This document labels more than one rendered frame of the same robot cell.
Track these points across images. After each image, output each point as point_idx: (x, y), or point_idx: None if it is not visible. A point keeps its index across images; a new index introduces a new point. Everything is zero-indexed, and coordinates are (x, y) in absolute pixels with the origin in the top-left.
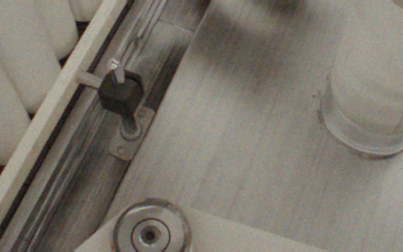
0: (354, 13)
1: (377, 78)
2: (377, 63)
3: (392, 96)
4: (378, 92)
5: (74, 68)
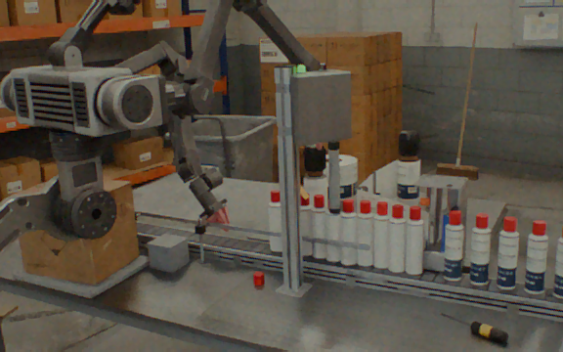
0: (316, 191)
1: (324, 198)
2: (324, 195)
3: (326, 200)
4: (325, 201)
5: None
